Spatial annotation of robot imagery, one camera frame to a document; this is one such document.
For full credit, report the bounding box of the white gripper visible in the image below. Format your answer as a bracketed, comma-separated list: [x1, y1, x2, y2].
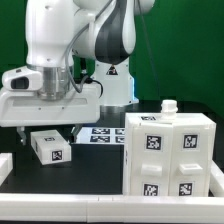
[0, 84, 100, 146]

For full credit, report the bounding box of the small white tagged box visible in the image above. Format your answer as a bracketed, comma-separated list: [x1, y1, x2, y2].
[31, 130, 71, 165]

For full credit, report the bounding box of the white door panel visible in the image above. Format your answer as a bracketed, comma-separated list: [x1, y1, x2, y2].
[169, 123, 216, 197]
[130, 124, 173, 197]

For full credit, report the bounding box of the white cabinet body box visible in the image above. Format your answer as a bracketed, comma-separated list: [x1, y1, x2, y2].
[123, 100, 216, 197]

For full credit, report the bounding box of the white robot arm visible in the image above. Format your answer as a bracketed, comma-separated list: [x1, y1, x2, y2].
[0, 0, 155, 140]

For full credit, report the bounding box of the white base tag sheet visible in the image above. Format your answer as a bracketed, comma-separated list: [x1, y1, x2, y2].
[76, 127, 125, 145]

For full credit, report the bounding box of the white left fence rail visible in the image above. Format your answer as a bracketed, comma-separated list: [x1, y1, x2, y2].
[0, 153, 13, 186]

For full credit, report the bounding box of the white fence rail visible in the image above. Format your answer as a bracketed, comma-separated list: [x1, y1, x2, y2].
[0, 153, 13, 186]
[210, 162, 224, 197]
[0, 194, 224, 224]

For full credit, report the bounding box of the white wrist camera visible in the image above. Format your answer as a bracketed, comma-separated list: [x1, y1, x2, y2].
[2, 66, 43, 91]

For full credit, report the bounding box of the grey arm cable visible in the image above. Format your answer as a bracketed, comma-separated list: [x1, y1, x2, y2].
[64, 0, 114, 94]

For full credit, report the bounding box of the white front fence rail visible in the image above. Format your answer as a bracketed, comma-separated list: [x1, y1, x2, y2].
[0, 194, 224, 224]

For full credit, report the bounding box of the white right fence rail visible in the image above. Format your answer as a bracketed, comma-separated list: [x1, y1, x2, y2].
[210, 162, 224, 197]

